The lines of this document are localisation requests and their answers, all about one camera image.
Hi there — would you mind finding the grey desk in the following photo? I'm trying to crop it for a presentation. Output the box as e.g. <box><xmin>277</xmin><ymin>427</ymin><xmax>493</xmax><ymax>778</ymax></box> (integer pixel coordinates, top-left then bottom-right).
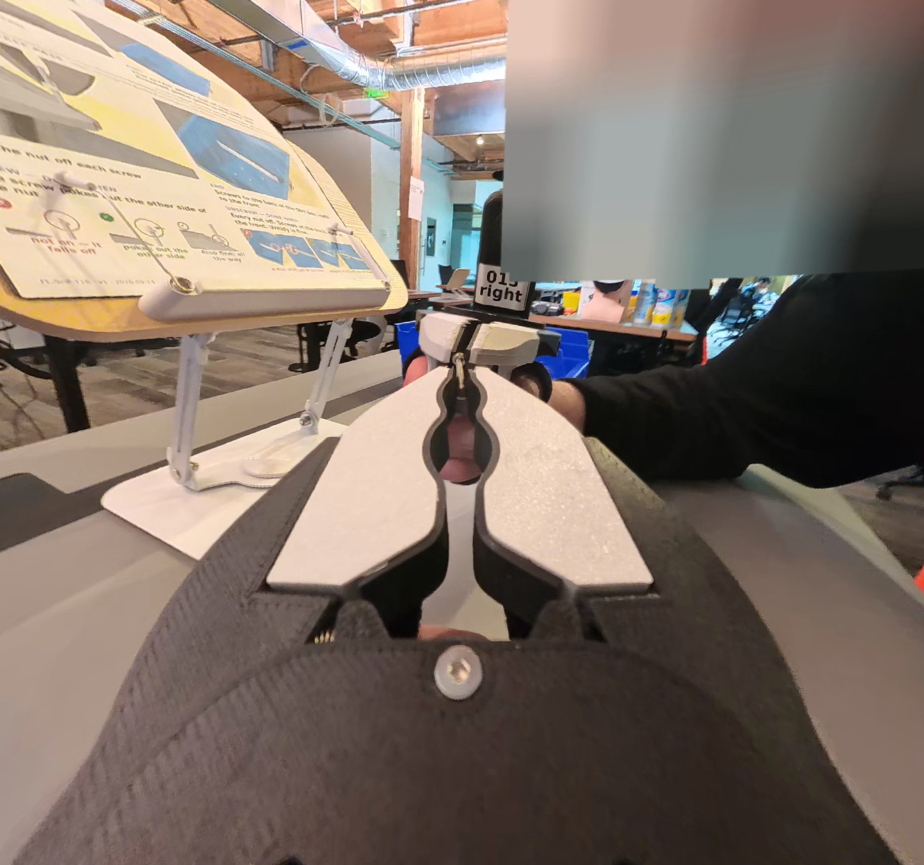
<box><xmin>0</xmin><ymin>349</ymin><xmax>924</xmax><ymax>865</ymax></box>

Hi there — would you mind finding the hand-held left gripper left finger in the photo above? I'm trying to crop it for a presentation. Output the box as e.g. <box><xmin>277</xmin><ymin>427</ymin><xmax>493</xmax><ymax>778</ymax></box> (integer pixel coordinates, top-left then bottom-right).
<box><xmin>266</xmin><ymin>366</ymin><xmax>463</xmax><ymax>638</ymax></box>

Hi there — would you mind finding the person's right forearm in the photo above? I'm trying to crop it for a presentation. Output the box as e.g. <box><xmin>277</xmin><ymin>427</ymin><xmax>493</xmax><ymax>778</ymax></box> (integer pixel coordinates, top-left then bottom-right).
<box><xmin>570</xmin><ymin>273</ymin><xmax>924</xmax><ymax>488</ymax></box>

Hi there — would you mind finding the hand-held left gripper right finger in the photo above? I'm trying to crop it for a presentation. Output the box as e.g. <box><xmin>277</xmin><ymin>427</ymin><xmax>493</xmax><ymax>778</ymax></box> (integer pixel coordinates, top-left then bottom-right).
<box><xmin>462</xmin><ymin>366</ymin><xmax>655</xmax><ymax>641</ymax></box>

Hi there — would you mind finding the wooden pillar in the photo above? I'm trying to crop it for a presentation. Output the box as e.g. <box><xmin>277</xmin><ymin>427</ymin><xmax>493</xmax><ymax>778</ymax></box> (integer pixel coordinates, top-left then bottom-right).
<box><xmin>398</xmin><ymin>86</ymin><xmax>428</xmax><ymax>290</ymax></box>

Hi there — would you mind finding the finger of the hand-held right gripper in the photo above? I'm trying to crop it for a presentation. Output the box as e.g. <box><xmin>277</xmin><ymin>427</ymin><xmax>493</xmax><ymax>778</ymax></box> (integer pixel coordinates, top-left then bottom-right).
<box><xmin>417</xmin><ymin>311</ymin><xmax>479</xmax><ymax>375</ymax></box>
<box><xmin>471</xmin><ymin>321</ymin><xmax>544</xmax><ymax>375</ymax></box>

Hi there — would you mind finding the person's right hand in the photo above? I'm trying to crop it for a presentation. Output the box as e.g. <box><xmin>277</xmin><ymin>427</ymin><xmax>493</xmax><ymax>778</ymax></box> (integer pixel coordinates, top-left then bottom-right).
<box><xmin>400</xmin><ymin>353</ymin><xmax>587</xmax><ymax>483</ymax></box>

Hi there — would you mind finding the dark grey desk mat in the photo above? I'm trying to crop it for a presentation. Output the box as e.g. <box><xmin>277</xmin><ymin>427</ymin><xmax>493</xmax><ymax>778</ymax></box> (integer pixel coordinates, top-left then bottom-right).
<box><xmin>0</xmin><ymin>471</ymin><xmax>109</xmax><ymax>554</ymax></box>

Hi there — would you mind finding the instruction sheet on white stand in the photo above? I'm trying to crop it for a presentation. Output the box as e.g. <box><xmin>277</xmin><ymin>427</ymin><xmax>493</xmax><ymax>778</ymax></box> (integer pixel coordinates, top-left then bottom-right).
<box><xmin>0</xmin><ymin>0</ymin><xmax>409</xmax><ymax>564</ymax></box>

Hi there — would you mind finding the printed instruction sheet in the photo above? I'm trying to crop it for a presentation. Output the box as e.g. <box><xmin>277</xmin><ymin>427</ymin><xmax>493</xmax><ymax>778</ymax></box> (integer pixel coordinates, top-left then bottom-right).
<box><xmin>0</xmin><ymin>0</ymin><xmax>391</xmax><ymax>301</ymax></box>

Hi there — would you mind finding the silver spiral air duct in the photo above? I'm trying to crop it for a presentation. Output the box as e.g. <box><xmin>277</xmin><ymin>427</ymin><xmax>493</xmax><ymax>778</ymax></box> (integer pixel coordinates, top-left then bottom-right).
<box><xmin>328</xmin><ymin>38</ymin><xmax>510</xmax><ymax>95</ymax></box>

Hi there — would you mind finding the blue plastic bin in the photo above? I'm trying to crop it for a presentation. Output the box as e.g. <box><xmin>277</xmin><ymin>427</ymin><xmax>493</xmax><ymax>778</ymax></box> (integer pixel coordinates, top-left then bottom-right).
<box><xmin>396</xmin><ymin>320</ymin><xmax>589</xmax><ymax>380</ymax></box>

